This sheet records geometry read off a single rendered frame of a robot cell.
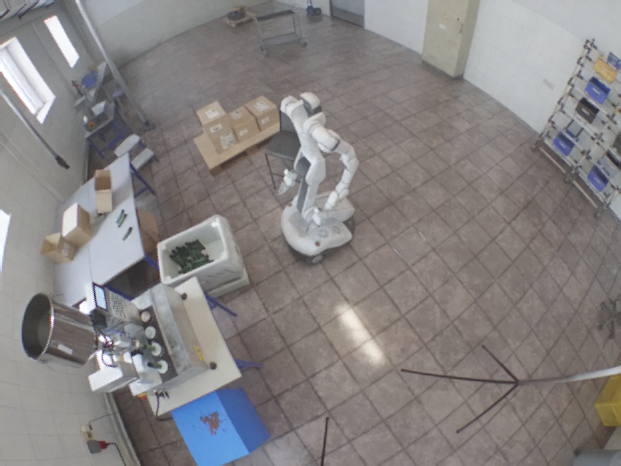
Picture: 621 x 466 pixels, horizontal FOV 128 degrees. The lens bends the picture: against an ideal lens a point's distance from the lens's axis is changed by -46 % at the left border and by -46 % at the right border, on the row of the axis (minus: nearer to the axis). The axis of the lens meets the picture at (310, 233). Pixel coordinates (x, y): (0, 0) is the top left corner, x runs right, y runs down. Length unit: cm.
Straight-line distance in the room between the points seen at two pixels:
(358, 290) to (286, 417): 130
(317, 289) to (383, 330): 71
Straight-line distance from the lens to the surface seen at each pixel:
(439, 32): 538
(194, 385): 193
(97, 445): 296
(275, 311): 256
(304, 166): 193
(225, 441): 205
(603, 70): 405
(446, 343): 262
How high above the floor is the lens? 243
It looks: 60 degrees down
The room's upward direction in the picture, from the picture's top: 12 degrees counter-clockwise
